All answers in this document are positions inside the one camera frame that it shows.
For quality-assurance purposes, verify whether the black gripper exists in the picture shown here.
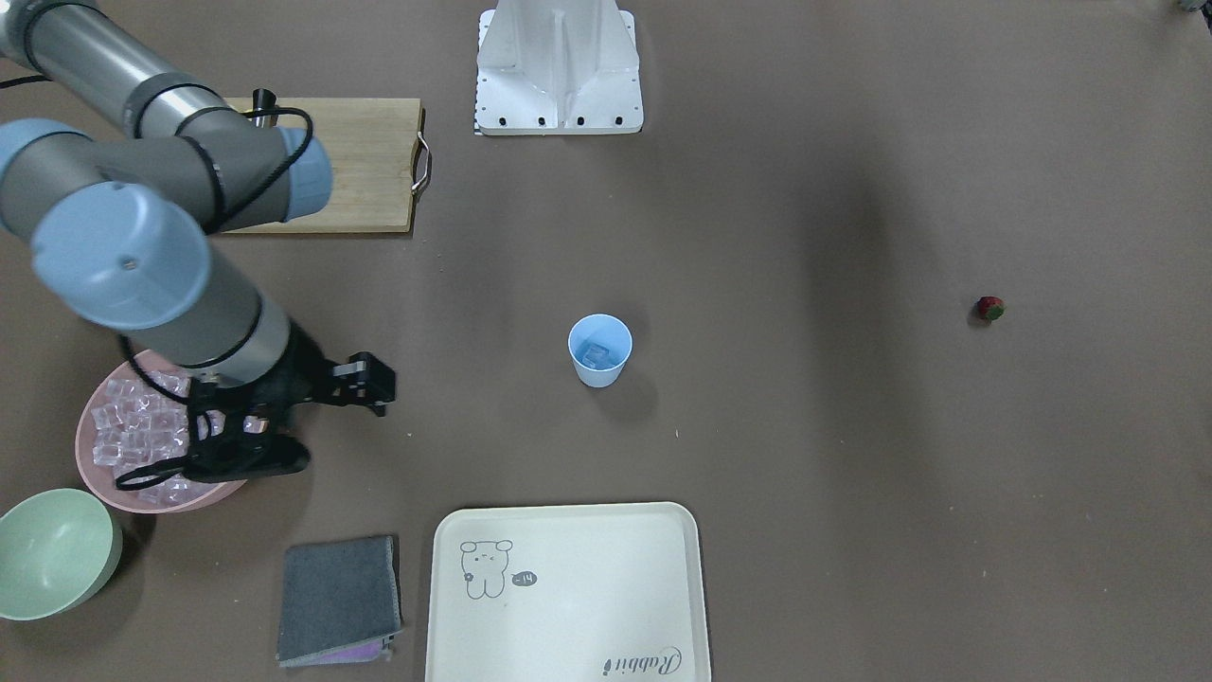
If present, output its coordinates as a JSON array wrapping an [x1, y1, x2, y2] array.
[[185, 322, 332, 478]]

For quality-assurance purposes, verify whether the green bowl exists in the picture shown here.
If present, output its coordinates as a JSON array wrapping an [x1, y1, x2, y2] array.
[[1, 488, 124, 621]]

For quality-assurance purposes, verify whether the grey folded cloth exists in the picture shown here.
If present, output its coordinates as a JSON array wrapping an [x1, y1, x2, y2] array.
[[276, 535, 402, 669]]

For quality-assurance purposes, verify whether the ice cube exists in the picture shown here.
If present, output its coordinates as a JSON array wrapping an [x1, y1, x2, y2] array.
[[579, 342, 614, 371]]

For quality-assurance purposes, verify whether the cream rabbit tray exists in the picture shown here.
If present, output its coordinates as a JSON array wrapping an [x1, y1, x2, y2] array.
[[425, 502, 713, 681]]

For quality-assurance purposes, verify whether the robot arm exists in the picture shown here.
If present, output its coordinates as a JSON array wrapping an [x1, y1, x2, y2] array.
[[2, 1, 337, 491]]

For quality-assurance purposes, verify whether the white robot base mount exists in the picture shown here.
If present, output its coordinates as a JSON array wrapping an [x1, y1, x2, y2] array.
[[473, 1, 645, 134]]

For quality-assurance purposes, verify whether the light blue cup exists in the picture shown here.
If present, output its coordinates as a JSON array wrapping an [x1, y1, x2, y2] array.
[[567, 314, 633, 388]]

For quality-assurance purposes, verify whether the red strawberry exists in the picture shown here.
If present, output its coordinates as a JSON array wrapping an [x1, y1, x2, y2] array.
[[974, 296, 1006, 322]]

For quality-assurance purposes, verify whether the clear ice cubes pile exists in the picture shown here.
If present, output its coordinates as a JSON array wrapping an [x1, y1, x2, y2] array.
[[85, 369, 221, 508]]

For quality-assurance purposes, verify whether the steel handled yellow knife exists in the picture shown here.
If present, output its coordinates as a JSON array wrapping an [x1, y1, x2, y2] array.
[[250, 88, 278, 128]]

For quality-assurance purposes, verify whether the pink bowl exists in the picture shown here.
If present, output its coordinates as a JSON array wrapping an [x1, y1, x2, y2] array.
[[75, 363, 245, 514]]

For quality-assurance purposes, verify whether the wooden cutting board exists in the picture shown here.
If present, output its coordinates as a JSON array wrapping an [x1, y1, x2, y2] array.
[[239, 97, 431, 237]]

